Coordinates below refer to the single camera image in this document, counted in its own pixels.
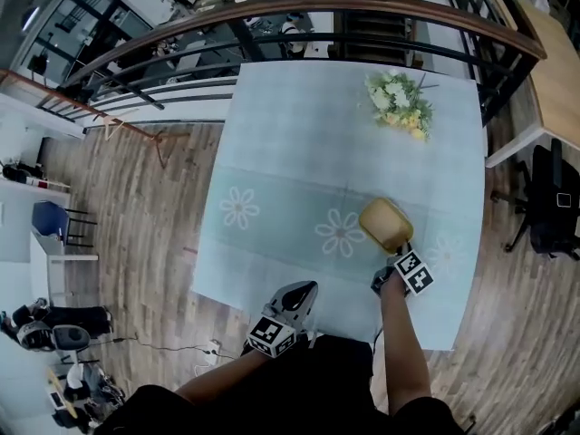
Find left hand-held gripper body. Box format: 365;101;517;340
244;280;319;359

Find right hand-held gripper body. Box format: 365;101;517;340
371;250;435;297

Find tan bowl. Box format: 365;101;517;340
359;197;414;253

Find person's left forearm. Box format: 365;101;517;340
174;349;276;410

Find person's right forearm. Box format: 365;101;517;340
378;272;431;419

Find person's black shirt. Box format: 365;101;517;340
92;333;466;435

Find white yellow flower bouquet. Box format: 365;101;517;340
364;69;435;143

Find black office chair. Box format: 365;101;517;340
491;138;580;262

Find black duffel bag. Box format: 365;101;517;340
43;304;113;340

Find grey round device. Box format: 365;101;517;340
53;325;91;352

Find wooden coat rack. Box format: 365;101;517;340
0;68;191;169

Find light wooden desk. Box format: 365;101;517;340
484;0;580;169

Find dark staircase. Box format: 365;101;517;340
333;0;416;63

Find white desk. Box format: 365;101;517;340
29;224;100;308

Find black white helmet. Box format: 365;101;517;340
13;319;55;353

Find blue chair black legs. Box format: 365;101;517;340
32;199;99;249

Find wooden clothes hanger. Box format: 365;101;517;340
92;111;140;143

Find black railing wooden handrail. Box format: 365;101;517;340
0;0;548;129

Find black framed glass partition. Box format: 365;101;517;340
20;0;154;85

